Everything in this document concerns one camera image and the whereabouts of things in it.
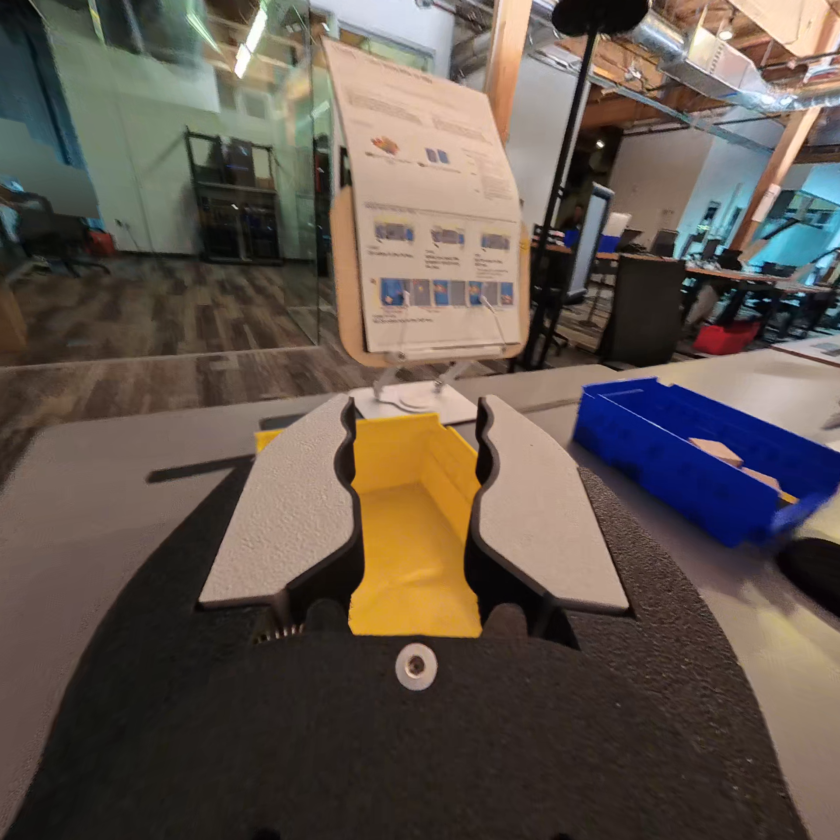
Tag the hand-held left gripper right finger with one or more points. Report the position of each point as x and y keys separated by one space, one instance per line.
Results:
x=544 y=518

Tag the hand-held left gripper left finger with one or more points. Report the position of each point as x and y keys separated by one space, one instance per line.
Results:
x=289 y=512

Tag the yellow plastic box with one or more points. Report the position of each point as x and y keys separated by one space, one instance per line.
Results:
x=407 y=538

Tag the blue plastic box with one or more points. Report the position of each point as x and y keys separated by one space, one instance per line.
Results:
x=656 y=446

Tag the pile of wooden cubes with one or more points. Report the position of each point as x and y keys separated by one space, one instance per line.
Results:
x=715 y=449

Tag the white stand base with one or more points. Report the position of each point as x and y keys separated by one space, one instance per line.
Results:
x=344 y=295

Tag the red bag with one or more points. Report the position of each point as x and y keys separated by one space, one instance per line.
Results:
x=725 y=338

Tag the small blue bin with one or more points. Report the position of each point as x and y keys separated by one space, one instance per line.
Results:
x=607 y=244

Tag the brown wooden desk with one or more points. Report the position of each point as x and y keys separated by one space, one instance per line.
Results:
x=754 y=274

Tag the black equipment shelf rack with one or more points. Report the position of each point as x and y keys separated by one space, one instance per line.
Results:
x=236 y=197

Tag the printed instruction sheet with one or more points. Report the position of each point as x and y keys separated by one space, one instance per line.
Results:
x=426 y=197

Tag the wooden pillar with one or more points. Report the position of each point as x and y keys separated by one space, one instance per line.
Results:
x=774 y=177
x=508 y=65

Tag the silver ventilation duct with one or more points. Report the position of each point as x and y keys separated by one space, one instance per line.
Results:
x=709 y=59

